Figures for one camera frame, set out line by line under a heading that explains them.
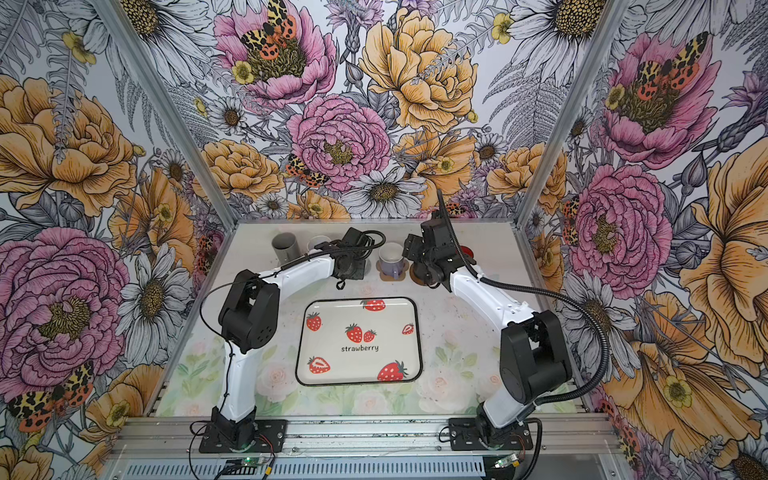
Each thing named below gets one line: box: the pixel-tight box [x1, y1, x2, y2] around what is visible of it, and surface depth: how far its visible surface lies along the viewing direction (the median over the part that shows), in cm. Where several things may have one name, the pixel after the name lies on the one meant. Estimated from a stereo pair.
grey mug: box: [271, 232, 301, 265], surface depth 102 cm
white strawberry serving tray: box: [295, 296, 423, 386], surface depth 92 cm
